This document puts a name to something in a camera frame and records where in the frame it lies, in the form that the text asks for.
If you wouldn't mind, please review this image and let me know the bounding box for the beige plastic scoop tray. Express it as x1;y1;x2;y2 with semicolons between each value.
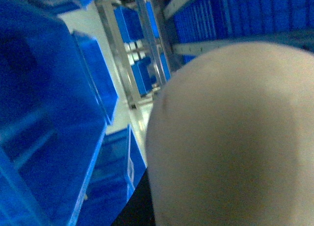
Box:
146;42;314;226

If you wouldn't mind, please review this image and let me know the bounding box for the steel shelf rack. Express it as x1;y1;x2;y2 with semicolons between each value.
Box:
95;0;314;109

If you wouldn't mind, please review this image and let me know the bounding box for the blue bin lower right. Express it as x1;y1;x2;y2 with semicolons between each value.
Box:
0;0;107;226

